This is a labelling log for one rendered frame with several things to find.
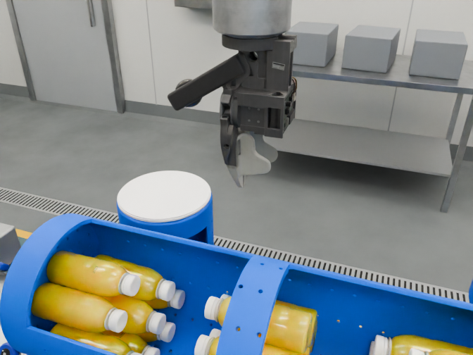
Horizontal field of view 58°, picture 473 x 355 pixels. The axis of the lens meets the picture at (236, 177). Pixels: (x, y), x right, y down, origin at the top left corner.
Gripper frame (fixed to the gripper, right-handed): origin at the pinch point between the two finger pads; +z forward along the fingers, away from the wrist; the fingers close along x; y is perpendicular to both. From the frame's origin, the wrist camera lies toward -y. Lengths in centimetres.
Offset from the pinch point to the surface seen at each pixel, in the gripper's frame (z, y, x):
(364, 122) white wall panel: 119, 7, 322
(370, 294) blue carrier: 27.8, 21.5, 12.5
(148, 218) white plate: 38, -37, 33
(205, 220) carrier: 43, -25, 44
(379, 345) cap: 30.5, 24.0, 3.9
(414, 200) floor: 143, 53, 243
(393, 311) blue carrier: 31.3, 26.1, 13.2
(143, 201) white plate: 38, -43, 39
